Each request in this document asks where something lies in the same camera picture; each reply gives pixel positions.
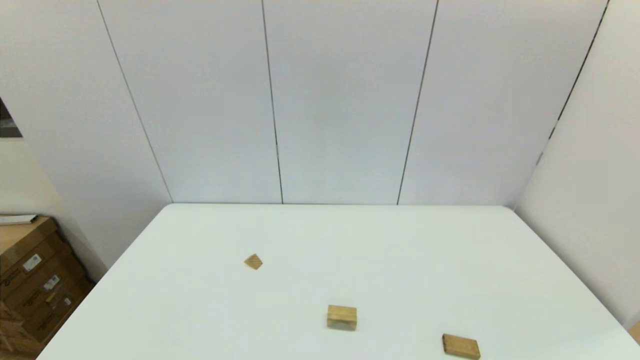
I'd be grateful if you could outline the arched wooden building block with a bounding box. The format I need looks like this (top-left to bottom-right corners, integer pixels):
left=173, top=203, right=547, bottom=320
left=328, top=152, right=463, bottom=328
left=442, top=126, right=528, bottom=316
left=327, top=305, right=358, bottom=332

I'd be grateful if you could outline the rectangular wooden building block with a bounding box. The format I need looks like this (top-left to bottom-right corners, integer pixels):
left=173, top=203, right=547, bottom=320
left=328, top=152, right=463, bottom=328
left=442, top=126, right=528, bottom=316
left=442, top=333, right=481, bottom=360

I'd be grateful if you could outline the brown labelled cardboard box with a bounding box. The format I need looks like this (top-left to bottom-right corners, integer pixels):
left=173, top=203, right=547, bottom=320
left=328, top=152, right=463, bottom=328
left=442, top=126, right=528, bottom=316
left=7, top=250, right=83, bottom=321
left=22, top=277, right=96, bottom=346
left=0, top=217, right=63, bottom=296

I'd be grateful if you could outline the white flat board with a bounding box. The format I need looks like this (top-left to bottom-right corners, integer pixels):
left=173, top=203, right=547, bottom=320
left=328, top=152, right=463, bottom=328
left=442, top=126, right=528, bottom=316
left=0, top=214, right=39, bottom=226

